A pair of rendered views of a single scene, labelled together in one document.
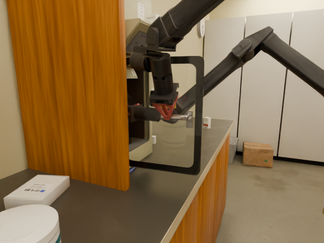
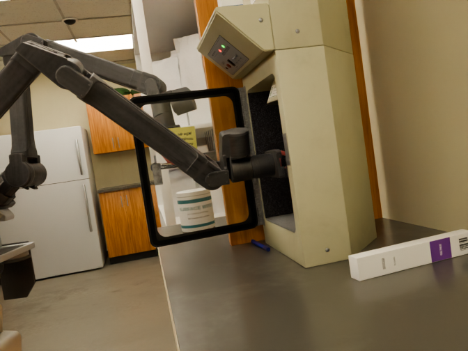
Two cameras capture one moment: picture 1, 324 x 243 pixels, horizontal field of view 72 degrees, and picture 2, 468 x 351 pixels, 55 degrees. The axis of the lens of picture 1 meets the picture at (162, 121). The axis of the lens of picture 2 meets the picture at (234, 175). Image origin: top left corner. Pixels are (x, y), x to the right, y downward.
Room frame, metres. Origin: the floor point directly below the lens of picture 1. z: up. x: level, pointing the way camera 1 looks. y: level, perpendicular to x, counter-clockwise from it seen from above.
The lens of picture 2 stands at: (1.82, -0.60, 1.21)
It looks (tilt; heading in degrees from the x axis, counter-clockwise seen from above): 3 degrees down; 145
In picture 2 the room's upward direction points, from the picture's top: 8 degrees counter-clockwise
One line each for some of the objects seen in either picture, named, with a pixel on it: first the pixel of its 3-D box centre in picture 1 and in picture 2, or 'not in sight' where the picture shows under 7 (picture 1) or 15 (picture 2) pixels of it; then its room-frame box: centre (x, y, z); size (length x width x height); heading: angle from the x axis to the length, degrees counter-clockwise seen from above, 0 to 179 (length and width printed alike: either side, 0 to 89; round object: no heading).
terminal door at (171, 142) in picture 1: (158, 116); (195, 165); (0.77, 0.01, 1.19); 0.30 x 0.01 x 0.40; 71
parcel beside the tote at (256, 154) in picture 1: (257, 154); not in sight; (3.26, -1.46, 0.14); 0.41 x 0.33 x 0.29; 73
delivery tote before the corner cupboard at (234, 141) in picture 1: (217, 148); not in sight; (3.47, -0.90, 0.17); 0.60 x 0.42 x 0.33; 65
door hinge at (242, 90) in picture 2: not in sight; (251, 157); (0.82, 0.16, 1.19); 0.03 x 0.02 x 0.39; 157
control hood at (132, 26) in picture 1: (147, 41); (230, 48); (0.94, 0.06, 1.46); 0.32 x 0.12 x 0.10; 157
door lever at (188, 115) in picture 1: (176, 116); not in sight; (0.71, -0.05, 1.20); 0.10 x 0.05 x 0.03; 71
